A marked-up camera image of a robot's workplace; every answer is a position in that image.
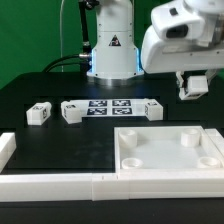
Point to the white square table top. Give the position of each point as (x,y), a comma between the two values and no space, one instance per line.
(165,148)

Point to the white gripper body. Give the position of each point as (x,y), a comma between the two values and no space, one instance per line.
(159,56)

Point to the white sheet with fiducial markers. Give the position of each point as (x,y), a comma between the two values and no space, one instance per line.
(111,107)

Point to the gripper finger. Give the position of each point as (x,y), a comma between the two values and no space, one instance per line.
(210,74)
(180,84)

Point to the white U-shaped obstacle fence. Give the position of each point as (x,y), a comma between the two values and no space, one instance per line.
(109,186)

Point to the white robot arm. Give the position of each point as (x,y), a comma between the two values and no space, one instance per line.
(115,59)

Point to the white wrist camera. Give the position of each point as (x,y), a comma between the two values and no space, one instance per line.
(174,20)

